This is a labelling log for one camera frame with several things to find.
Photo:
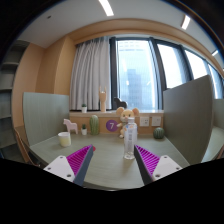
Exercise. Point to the right white wall socket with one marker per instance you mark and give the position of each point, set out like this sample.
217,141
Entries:
156,121

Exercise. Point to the small potted plant on desk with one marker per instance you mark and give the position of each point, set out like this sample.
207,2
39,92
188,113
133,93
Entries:
84,129

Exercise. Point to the grey wall shelf unit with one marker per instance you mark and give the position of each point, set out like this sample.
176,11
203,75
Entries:
8,70

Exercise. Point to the small potted plant on sill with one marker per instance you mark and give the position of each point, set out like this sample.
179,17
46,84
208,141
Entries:
84,108

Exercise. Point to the pink wooden horse figure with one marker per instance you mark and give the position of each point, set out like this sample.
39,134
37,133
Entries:
70,126

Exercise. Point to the green desk partition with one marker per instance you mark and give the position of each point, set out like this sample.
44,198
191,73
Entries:
188,117
43,115

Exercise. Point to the clear plastic water bottle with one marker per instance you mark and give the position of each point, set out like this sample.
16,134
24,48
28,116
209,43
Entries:
130,138

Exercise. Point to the right green desk partition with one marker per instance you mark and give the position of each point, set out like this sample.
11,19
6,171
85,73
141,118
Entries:
188,117

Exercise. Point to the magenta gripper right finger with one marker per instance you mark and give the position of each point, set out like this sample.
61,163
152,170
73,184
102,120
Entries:
153,167

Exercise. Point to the left green desk partition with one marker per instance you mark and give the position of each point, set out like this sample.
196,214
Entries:
43,115

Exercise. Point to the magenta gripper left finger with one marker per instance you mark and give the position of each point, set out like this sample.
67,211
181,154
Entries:
73,167

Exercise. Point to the pale yellow paper cup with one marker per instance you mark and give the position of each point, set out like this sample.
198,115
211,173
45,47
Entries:
64,139

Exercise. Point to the grey white curtain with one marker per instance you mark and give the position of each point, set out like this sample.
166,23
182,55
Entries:
90,72

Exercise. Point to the black horse figure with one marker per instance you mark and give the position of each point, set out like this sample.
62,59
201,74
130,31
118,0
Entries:
120,103

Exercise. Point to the round green cactus ornament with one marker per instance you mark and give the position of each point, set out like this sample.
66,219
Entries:
158,133

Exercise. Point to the tall green cactus ornament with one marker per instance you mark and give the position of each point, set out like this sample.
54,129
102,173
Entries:
94,125

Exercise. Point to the left white wall socket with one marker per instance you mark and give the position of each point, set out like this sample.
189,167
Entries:
144,121

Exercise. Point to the wooden hand model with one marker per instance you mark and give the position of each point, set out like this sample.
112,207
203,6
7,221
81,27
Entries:
102,99

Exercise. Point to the purple number seven sticker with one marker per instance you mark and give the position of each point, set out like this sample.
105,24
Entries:
111,125

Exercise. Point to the white wall socket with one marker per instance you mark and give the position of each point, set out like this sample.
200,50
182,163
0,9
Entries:
144,121
156,121

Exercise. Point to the plush mouse toy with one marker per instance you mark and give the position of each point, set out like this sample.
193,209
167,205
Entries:
124,114

